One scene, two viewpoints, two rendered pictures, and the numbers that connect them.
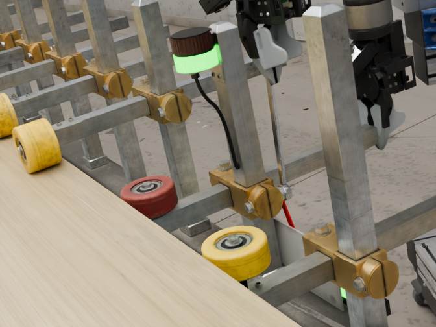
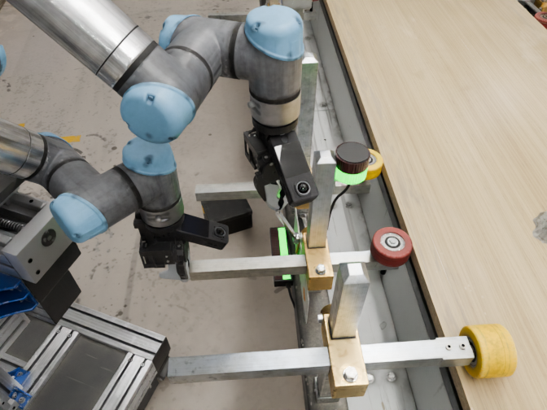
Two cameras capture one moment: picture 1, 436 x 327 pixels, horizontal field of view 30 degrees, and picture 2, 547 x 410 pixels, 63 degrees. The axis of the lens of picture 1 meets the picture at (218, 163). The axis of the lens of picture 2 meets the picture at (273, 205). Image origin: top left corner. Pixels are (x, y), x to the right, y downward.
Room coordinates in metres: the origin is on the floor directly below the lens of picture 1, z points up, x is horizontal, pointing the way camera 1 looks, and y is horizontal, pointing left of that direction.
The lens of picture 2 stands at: (1.69, 0.09, 1.61)
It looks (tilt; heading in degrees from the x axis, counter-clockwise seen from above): 47 degrees down; 201
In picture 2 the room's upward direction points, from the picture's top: straight up
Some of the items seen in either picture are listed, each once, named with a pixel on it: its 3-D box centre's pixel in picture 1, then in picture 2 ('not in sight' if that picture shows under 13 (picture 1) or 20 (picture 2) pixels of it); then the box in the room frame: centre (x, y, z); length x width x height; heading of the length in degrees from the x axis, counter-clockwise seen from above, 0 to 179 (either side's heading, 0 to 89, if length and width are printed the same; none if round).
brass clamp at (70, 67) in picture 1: (66, 63); not in sight; (1.82, 0.29, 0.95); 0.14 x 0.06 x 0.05; 25
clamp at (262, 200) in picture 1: (244, 192); (317, 256); (1.14, -0.03, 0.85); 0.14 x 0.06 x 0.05; 25
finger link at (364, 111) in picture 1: (378, 119); (173, 274); (1.30, -0.28, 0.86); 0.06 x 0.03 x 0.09; 116
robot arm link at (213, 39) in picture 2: not in sight; (200, 52); (1.20, -0.21, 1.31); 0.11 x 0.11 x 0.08; 6
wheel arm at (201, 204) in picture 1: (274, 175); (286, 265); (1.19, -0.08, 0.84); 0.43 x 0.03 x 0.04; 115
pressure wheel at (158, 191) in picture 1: (154, 218); (387, 256); (1.09, 0.11, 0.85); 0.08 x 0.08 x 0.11
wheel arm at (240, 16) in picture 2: not in sight; (262, 16); (0.05, -0.61, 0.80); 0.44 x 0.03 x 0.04; 115
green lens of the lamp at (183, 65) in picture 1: (195, 58); (350, 167); (1.10, 0.00, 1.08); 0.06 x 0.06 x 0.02
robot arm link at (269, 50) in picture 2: not in sight; (272, 54); (1.17, -0.12, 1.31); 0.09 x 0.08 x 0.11; 96
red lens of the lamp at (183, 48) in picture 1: (192, 41); (352, 157); (1.10, 0.00, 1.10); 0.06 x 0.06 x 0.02
